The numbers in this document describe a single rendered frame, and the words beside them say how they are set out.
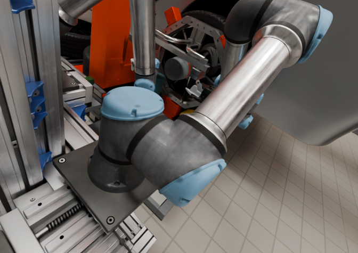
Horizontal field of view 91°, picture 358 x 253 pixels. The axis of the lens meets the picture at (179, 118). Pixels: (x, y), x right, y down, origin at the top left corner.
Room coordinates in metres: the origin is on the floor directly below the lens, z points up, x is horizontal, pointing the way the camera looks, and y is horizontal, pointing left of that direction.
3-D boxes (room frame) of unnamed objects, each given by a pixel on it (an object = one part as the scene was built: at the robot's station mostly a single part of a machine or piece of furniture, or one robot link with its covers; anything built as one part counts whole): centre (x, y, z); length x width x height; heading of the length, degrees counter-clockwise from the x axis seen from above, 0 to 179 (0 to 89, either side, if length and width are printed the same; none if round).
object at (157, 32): (1.09, 0.22, 1.03); 0.19 x 0.18 x 0.11; 158
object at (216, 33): (1.16, 0.09, 0.85); 0.54 x 0.07 x 0.54; 68
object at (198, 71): (0.91, 0.00, 0.93); 0.09 x 0.05 x 0.05; 158
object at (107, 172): (0.29, 0.09, 0.87); 0.15 x 0.15 x 0.10
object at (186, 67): (1.10, 0.11, 0.85); 0.21 x 0.14 x 0.14; 158
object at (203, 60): (1.01, 0.04, 1.03); 0.19 x 0.18 x 0.11; 158
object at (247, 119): (0.77, -0.26, 0.85); 0.11 x 0.08 x 0.09; 69
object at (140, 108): (0.28, 0.09, 0.98); 0.13 x 0.12 x 0.14; 67
